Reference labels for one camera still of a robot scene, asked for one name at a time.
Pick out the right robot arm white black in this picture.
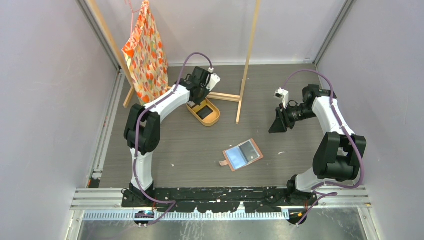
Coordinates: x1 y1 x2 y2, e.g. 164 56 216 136
268 84 367 205

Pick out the orange oval tray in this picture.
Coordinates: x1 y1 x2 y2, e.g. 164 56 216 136
186 98 221 127

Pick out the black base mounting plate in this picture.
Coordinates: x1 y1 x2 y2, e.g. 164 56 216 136
121 186 320 215

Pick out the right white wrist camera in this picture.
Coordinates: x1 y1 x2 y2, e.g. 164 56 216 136
274 88 290 109

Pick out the black credit card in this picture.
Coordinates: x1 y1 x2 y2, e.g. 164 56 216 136
239 140 260 164

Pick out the brown leather card holder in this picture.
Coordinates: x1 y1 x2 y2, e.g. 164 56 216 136
219 138 264 172

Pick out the wooden clothes rack frame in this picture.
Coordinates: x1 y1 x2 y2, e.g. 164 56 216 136
84 0 261 124

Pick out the aluminium rail frame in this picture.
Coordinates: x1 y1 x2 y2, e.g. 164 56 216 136
70 186 372 224

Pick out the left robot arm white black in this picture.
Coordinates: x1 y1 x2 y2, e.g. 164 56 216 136
124 66 220 207

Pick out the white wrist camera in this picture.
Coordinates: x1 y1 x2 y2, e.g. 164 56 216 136
274 88 290 109
206 67 221 92

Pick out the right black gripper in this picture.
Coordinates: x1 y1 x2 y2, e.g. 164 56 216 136
269 102 317 134

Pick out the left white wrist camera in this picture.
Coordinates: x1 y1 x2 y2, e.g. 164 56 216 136
206 67 221 92

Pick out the pink clothes hanger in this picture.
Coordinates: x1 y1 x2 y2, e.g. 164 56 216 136
124 0 143 35

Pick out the orange floral fabric bag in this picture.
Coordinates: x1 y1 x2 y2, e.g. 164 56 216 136
122 0 169 106

